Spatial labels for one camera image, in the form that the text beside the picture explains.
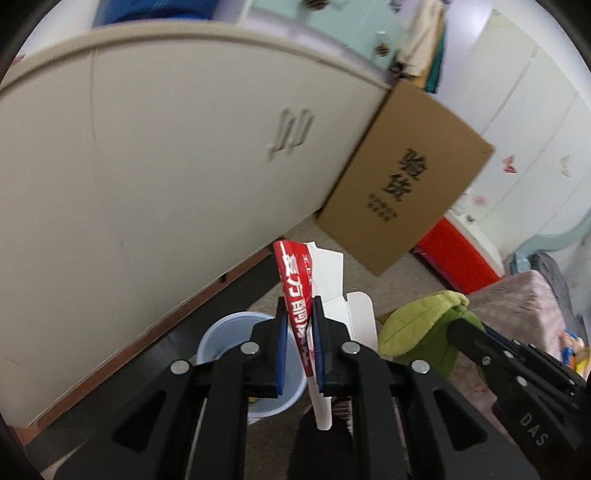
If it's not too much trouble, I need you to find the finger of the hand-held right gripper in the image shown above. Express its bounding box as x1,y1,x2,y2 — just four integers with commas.
448,318,528,394
482,323,528,355

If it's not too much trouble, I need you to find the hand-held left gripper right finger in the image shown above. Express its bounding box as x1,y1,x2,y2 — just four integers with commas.
310,295,541,480

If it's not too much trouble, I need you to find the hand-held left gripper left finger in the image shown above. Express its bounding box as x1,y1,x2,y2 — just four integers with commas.
55,295,289,480

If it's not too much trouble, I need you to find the light blue bin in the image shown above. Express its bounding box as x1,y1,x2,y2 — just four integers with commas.
196,312,308,418

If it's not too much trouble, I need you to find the blue snack wrapper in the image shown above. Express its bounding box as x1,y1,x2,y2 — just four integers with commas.
561,328,588,370

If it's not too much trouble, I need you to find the red white carton box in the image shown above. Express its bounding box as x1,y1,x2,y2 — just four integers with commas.
272,239,372,432

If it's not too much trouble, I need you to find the green padded cloth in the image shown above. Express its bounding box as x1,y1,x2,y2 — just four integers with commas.
378,291,483,379

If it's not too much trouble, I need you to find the pink checkered tablecloth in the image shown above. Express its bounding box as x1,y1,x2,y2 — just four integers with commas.
379,270,580,444

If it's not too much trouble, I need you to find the grey duvet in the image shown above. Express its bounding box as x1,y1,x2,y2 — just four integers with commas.
531,251,579,333

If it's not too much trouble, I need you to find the red white lidded storage box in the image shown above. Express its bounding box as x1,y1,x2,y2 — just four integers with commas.
413,213,504,295

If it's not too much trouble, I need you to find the large cardboard box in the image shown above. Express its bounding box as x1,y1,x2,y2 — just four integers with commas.
316,79,496,277

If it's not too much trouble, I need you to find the beige cabinet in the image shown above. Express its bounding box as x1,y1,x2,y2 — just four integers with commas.
0,32,393,430

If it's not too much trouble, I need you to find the pale wardrobe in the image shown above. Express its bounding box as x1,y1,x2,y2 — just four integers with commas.
438,9,591,259

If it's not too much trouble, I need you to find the green hanging garment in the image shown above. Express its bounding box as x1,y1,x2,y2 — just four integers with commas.
425,28,450,94

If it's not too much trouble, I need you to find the cream hanging jacket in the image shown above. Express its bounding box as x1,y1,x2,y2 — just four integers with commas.
399,0,445,77

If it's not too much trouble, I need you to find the teal drawer unit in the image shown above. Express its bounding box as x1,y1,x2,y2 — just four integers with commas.
240,0,404,84

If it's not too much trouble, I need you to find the blue bag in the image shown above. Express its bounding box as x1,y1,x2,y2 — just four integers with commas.
92,0,218,26

